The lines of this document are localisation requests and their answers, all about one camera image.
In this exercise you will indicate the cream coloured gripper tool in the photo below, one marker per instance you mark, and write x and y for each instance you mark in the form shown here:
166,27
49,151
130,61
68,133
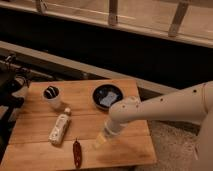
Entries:
101,139

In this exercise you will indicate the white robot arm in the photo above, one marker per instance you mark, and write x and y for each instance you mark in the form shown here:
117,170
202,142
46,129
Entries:
193,104

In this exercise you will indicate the red dried chili pepper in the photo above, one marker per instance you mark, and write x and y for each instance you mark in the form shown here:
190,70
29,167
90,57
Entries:
77,153

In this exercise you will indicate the pale cloth in bowl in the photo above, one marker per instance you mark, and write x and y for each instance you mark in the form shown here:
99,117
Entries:
108,99

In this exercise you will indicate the white plastic bottle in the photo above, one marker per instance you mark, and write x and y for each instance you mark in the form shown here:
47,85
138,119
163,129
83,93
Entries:
60,127

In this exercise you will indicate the black bowl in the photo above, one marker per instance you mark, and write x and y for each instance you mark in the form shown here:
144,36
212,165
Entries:
104,96

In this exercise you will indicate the white cup with dark contents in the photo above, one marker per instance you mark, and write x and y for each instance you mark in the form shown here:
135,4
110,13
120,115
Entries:
52,95

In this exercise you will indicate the black equipment at left edge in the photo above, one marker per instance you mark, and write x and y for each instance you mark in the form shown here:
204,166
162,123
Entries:
14,85

